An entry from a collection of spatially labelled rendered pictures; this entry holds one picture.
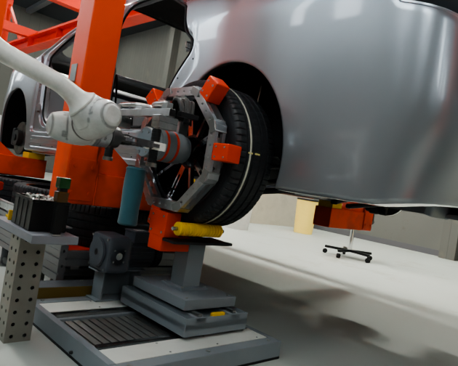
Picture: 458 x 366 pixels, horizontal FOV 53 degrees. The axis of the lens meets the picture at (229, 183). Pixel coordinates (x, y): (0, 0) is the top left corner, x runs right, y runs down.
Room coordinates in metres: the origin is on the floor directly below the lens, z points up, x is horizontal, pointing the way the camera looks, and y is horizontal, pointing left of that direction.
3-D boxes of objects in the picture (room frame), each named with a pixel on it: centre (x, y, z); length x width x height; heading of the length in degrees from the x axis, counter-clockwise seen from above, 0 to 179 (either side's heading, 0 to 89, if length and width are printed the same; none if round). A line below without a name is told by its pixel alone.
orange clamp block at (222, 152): (1.81, 0.03, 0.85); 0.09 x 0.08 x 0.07; 44
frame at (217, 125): (2.03, 0.25, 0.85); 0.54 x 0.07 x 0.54; 44
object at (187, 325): (2.14, 0.12, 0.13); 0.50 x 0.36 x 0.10; 44
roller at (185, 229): (2.01, 0.10, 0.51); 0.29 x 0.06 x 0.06; 134
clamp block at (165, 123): (1.76, 0.28, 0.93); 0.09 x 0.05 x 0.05; 134
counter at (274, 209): (10.62, -1.04, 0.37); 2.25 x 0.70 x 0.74; 132
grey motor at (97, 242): (2.29, 0.41, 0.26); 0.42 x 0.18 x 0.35; 134
